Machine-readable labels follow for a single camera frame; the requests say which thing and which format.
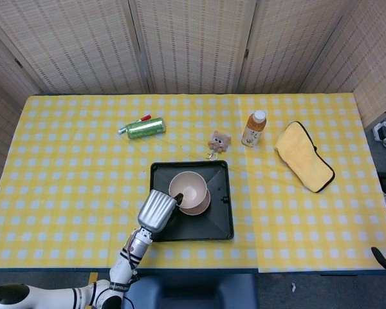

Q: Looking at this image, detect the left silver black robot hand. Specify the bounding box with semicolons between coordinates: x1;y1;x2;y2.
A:
137;189;185;233

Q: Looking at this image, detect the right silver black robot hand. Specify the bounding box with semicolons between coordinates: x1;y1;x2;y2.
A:
371;247;386;276

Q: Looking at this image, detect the beige bowl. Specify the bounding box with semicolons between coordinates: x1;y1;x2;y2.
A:
169;171;208;209

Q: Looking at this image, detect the pink bowl with red stain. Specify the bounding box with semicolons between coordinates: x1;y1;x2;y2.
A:
178;188;212;216

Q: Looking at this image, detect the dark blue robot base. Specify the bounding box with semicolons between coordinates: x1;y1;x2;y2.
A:
122;273;260;309

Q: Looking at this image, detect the black square plastic tray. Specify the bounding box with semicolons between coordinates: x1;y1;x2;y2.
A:
149;160;235;242

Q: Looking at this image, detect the green drink can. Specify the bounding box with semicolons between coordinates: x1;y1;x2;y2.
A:
125;117;166;140

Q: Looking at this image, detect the red capped white pen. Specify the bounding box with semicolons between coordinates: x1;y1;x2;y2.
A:
117;114;153;135

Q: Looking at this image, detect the yellow white checkered tablecloth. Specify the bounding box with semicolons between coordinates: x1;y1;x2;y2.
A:
0;93;386;274

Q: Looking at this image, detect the tea bottle with white cap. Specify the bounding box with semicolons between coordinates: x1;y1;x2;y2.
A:
241;109;268;149

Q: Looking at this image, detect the white power adapter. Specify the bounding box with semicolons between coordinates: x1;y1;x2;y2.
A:
372;121;386;142

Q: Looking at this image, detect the yellow towel with black trim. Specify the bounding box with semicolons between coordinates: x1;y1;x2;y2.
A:
274;120;336;194

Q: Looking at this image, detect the woven folding screen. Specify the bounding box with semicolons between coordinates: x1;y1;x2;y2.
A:
0;0;386;181

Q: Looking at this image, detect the brown plush toy keychain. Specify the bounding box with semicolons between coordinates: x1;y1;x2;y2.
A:
207;130;232;161

